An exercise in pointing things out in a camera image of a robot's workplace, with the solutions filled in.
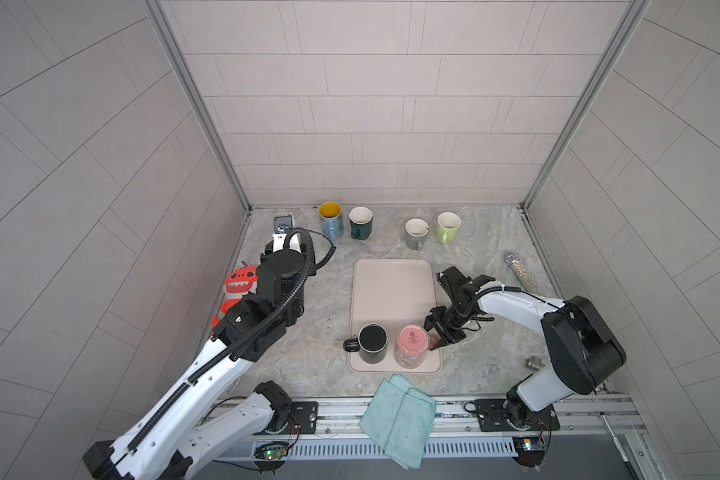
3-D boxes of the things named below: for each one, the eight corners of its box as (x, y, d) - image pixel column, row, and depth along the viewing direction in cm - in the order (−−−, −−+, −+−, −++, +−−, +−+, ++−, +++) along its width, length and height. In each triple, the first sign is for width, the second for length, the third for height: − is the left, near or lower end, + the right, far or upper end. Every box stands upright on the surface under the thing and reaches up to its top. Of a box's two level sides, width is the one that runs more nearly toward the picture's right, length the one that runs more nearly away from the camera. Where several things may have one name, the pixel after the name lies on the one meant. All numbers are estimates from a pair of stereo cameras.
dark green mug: (353, 245, 107) (351, 226, 99) (349, 228, 112) (347, 208, 104) (375, 241, 108) (375, 222, 100) (370, 224, 114) (369, 204, 106)
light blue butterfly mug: (319, 245, 106) (315, 226, 98) (323, 220, 114) (319, 201, 106) (342, 245, 106) (339, 226, 98) (344, 220, 114) (342, 201, 106)
